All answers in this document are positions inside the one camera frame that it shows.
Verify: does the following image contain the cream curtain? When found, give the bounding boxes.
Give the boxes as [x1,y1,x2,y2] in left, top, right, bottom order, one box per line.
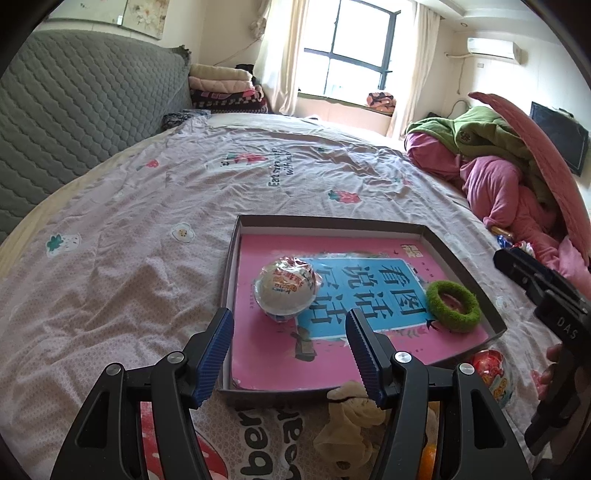
[254,0,342,116]
[385,2,446,139]

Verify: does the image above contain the green blanket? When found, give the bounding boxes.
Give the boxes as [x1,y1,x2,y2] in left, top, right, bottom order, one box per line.
[405,106,561,210]

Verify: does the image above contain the white air conditioner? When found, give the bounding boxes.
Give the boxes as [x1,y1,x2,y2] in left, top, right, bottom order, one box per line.
[466,37,522,64]

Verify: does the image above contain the cream folded blanket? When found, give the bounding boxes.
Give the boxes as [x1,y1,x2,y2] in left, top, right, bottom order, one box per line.
[189,63,252,82]

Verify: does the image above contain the green fuzzy ring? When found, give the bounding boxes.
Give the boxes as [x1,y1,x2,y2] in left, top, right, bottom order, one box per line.
[426,280,481,333]

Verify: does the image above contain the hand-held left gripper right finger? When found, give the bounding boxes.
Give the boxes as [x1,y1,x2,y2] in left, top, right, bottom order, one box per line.
[345,308,536,480]

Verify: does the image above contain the printed pink bedsheet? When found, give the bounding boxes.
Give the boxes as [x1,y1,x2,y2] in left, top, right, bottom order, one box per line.
[0,113,568,480]

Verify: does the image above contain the plastic-wrapped round toy ball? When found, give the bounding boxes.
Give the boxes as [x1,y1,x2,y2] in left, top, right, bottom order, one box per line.
[253,257,320,324]

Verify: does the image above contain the pink folded blanket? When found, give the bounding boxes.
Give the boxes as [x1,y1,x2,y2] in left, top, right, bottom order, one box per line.
[190,76,259,94]

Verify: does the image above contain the grey quilted headboard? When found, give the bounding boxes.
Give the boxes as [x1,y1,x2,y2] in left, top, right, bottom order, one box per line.
[0,28,192,243]

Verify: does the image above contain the dark floral cloth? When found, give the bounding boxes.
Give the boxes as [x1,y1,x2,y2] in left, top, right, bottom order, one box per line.
[164,110,211,128]

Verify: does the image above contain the floral wall painting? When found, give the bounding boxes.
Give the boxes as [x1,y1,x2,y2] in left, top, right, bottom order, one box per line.
[124,0,165,40]

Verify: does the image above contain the red toy egg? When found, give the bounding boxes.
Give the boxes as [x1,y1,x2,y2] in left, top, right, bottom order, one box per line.
[468,348,514,411]

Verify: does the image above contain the orange fruit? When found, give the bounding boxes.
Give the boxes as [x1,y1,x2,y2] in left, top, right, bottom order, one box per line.
[418,443,437,480]

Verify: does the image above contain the pink quilt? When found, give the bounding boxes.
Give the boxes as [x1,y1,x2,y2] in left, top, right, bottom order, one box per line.
[405,131,591,296]

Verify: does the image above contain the black television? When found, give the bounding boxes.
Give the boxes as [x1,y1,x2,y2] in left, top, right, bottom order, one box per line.
[529,102,591,176]

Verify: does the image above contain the dark patterned folded blanket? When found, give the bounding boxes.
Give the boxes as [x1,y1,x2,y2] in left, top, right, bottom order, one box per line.
[190,88,269,115]

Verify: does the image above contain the dark-framed window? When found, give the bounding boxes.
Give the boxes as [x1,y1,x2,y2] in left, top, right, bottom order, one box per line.
[298,0,402,95]

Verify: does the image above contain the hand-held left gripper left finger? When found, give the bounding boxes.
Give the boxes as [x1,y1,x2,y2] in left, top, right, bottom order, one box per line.
[50,307,236,480]

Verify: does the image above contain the grey cardboard tray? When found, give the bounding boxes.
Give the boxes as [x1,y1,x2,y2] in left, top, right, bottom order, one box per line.
[218,213,508,397]

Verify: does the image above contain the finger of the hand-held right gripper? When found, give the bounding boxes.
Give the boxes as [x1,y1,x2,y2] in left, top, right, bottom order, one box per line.
[492,248,578,306]

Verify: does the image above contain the pink children's book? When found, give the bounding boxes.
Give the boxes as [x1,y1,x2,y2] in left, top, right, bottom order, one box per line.
[229,233,491,391]

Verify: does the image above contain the pink quilted cushion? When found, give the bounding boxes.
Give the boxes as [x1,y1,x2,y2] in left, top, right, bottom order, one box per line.
[468,91,591,266]

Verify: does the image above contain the person's right hand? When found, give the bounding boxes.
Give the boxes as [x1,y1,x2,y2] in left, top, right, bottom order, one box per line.
[539,344,563,389]

